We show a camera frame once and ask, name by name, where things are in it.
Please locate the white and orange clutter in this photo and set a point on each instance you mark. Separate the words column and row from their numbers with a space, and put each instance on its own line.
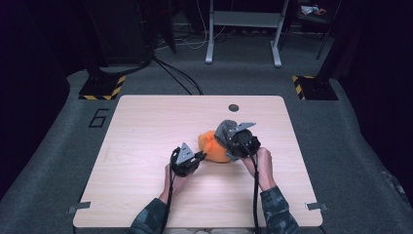
column 308, row 9

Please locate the black base plate hazard stripes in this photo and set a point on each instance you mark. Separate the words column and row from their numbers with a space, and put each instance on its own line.
column 316, row 88
column 100, row 87

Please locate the white desk frame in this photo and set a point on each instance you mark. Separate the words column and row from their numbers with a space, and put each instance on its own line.
column 210, row 39

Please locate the dark round table grommet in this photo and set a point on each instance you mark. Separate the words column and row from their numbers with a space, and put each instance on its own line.
column 233, row 108

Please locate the black equipment cabinet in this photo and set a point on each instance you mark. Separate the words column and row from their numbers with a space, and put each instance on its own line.
column 123, row 32

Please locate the dark curtain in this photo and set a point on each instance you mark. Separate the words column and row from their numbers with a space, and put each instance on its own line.
column 26, row 81
column 383, row 81

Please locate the person's left hand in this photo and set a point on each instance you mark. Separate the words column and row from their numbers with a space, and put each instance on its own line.
column 175, row 183

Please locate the orange plush toy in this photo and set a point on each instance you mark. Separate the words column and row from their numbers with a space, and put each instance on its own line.
column 214, row 152

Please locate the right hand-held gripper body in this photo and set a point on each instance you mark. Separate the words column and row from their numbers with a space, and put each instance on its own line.
column 245, row 144

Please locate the black side stand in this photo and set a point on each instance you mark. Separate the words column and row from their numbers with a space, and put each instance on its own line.
column 311, row 19

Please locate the person's right hand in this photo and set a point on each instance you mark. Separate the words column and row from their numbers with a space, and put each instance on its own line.
column 264, row 169

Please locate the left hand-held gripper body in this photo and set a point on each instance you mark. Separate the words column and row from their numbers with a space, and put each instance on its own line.
column 185, row 164

